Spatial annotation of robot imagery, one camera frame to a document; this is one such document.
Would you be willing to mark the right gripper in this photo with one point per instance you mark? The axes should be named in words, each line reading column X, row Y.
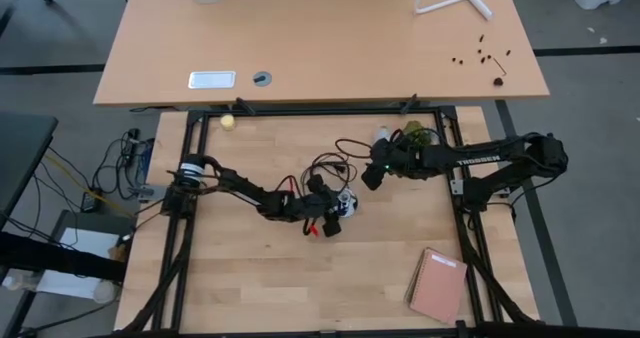
column 400, row 160

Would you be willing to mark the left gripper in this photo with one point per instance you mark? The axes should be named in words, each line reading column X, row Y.
column 310, row 208

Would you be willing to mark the chrome lamp base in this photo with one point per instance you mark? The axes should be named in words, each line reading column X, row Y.
column 347, row 203

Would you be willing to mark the white lightbulb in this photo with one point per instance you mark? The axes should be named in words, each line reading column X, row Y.
column 382, row 133

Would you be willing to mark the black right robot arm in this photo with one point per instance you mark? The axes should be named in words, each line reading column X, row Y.
column 450, row 157

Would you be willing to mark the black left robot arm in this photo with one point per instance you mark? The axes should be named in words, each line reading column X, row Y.
column 245, row 185

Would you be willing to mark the potted succulent plant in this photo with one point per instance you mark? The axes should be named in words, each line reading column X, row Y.
column 417, row 130

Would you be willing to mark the light wooden desk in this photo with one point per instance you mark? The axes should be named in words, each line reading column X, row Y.
column 325, row 38

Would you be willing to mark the pink spiral notebook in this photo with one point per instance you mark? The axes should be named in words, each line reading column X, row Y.
column 440, row 288

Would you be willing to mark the black allen key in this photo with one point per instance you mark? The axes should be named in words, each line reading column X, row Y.
column 500, row 67

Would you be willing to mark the white sheet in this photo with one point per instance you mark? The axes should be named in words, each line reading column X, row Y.
column 85, row 240

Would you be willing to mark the black beam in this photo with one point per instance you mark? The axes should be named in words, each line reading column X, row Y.
column 50, row 258

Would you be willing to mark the black side desk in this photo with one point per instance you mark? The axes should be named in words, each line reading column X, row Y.
column 20, row 153

